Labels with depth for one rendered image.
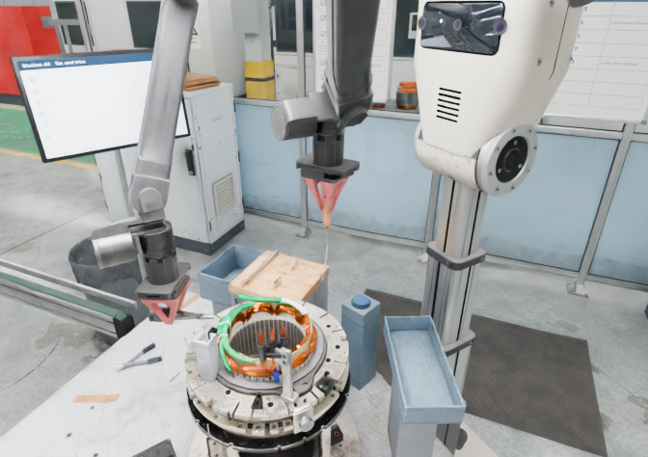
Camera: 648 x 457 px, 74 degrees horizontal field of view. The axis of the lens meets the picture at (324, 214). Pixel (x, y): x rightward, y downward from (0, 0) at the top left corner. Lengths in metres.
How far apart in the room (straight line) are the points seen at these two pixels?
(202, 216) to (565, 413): 2.46
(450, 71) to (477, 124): 0.12
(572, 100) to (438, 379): 2.13
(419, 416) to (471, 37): 0.68
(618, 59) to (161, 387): 2.58
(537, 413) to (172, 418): 1.69
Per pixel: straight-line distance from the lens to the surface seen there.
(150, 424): 1.24
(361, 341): 1.12
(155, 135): 0.78
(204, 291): 1.22
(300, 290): 1.09
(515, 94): 0.84
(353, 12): 0.50
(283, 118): 0.69
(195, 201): 3.19
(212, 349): 0.81
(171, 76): 0.80
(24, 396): 2.68
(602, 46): 2.79
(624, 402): 2.65
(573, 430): 2.39
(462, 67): 0.88
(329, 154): 0.75
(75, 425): 1.32
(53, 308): 1.88
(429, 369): 0.97
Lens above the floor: 1.71
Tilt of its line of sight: 26 degrees down
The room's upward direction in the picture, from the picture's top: straight up
